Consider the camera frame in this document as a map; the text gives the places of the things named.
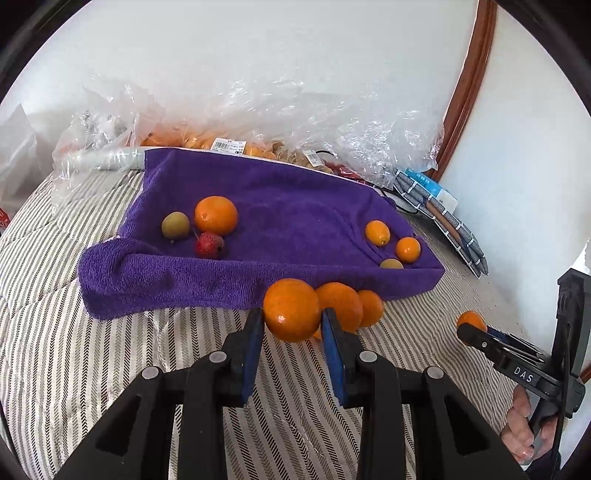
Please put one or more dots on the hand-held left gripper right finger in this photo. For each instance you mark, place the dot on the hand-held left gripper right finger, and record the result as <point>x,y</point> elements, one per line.
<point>332,360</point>

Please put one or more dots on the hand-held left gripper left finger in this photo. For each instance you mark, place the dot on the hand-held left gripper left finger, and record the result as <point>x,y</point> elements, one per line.
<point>251,360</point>

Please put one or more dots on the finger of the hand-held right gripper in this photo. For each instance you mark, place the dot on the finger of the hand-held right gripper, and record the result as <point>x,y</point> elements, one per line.
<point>478,341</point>
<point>512,340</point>

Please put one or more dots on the large orange mandarin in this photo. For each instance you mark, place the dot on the large orange mandarin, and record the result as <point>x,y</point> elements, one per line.
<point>344,304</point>

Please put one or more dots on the small green fruit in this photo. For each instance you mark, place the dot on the small green fruit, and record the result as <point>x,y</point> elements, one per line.
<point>175,225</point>
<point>391,264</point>

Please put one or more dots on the small orange mandarin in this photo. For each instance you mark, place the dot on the small orange mandarin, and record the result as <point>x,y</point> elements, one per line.
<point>408,249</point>

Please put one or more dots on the small red fruit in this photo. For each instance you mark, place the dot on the small red fruit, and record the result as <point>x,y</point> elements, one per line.
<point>209,244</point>

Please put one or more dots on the oval orange mandarin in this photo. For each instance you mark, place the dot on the oval orange mandarin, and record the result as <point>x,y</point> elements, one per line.
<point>377,232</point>

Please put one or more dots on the person's right hand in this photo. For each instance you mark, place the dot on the person's right hand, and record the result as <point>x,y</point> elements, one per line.
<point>517,415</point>

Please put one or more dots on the blue plaid cloth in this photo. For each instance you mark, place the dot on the blue plaid cloth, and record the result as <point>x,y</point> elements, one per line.
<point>461,235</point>

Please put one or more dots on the striped bed quilt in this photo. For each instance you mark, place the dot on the striped bed quilt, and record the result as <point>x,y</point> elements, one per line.
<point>138,350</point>

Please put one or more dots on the small white box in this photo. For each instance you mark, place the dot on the small white box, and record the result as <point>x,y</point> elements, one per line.
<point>445,200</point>

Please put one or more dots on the purple towel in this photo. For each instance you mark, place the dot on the purple towel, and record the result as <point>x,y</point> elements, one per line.
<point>286,207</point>

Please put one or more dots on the blue tissue packet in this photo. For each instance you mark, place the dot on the blue tissue packet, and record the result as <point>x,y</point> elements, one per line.
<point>427,182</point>

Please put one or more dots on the red snack packet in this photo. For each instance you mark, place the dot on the red snack packet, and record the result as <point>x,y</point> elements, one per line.
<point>344,173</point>

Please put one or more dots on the clear bag of brown nuts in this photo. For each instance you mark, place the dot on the clear bag of brown nuts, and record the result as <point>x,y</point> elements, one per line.
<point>302,159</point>

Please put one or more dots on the clear bag of oranges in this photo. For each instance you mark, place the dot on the clear bag of oranges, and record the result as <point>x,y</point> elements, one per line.
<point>198,139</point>

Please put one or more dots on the large crumpled clear plastic bag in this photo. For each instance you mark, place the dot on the large crumpled clear plastic bag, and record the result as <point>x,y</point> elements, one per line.
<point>300,115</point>

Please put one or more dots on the sleeve of clear plastic cups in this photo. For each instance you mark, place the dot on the sleeve of clear plastic cups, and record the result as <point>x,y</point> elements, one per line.
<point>106,159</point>

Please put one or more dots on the small crumpled clear plastic bag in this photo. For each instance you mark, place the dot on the small crumpled clear plastic bag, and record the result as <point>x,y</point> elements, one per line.
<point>92,124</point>

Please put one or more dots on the white plastic bag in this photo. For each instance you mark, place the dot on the white plastic bag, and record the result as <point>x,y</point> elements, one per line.
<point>18,152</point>

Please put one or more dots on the brown wooden door frame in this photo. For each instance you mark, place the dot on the brown wooden door frame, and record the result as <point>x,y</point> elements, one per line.
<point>471,83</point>

